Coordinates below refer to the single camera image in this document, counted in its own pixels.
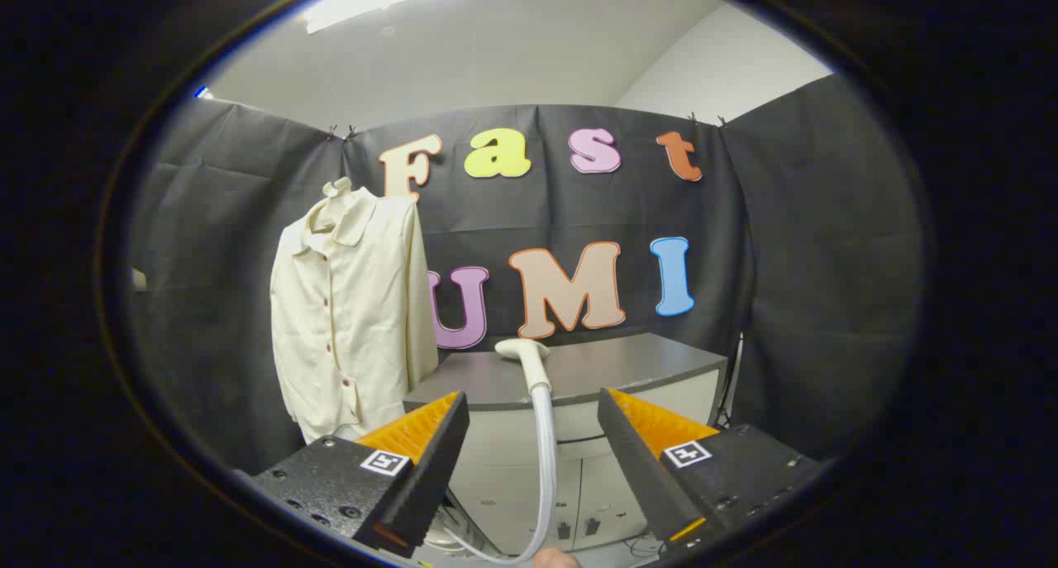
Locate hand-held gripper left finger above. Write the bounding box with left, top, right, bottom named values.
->
left=236, top=390, right=470, bottom=561

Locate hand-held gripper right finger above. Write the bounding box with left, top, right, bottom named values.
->
left=597, top=388, right=827, bottom=552

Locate white garment steamer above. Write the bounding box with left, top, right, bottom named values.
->
left=442, top=338, right=560, bottom=566

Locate cream button-up shirt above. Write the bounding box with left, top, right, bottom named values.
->
left=269, top=177, right=439, bottom=445

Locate grey-topped white cabinet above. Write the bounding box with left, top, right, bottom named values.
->
left=403, top=332, right=730, bottom=556

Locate black backdrop cloth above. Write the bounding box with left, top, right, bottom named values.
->
left=124, top=72, right=925, bottom=478

